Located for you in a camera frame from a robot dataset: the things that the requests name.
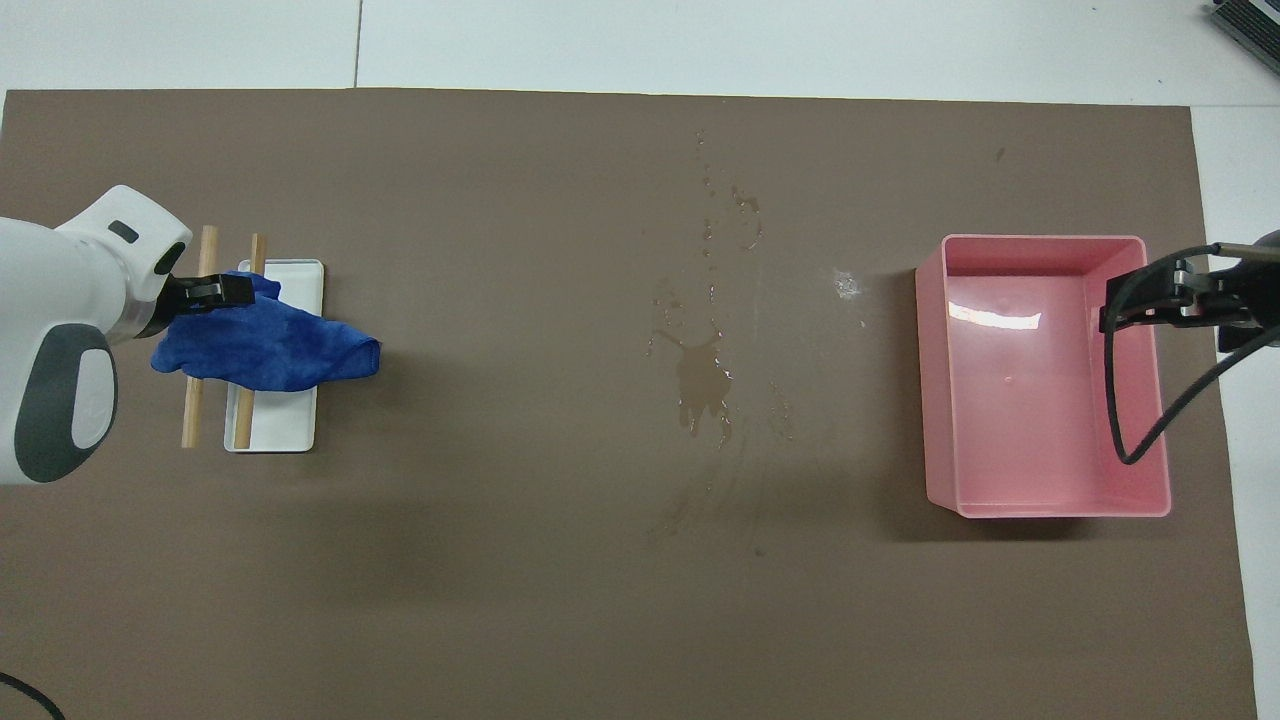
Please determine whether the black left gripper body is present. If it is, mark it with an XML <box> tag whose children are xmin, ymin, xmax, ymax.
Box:
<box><xmin>118</xmin><ymin>273</ymin><xmax>199</xmax><ymax>343</ymax></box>

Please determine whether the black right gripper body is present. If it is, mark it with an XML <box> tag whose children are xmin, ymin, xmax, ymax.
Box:
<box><xmin>1195</xmin><ymin>230</ymin><xmax>1280</xmax><ymax>353</ymax></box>

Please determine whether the blue microfiber towel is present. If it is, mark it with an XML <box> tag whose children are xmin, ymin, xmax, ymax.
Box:
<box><xmin>150</xmin><ymin>272</ymin><xmax>383</xmax><ymax>393</ymax></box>

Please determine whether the white towel rack base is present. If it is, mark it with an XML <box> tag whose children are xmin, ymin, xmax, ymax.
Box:
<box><xmin>224</xmin><ymin>259</ymin><xmax>325</xmax><ymax>454</ymax></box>

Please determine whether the wooden dowel rod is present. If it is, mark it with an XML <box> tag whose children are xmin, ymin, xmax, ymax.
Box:
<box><xmin>181</xmin><ymin>225</ymin><xmax>219</xmax><ymax>450</ymax></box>
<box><xmin>234</xmin><ymin>233</ymin><xmax>269</xmax><ymax>450</ymax></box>

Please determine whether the pink plastic bin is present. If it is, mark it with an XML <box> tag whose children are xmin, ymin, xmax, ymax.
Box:
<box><xmin>915</xmin><ymin>234</ymin><xmax>1172</xmax><ymax>519</ymax></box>

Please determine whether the grey ribbed device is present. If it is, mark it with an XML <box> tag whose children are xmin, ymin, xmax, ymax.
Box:
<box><xmin>1205</xmin><ymin>0</ymin><xmax>1280</xmax><ymax>53</ymax></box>

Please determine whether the brown table mat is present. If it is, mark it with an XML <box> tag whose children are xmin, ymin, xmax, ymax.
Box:
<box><xmin>0</xmin><ymin>88</ymin><xmax>1259</xmax><ymax>720</ymax></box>

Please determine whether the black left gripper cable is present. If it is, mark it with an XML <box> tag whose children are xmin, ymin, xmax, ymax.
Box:
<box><xmin>0</xmin><ymin>672</ymin><xmax>67</xmax><ymax>720</ymax></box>

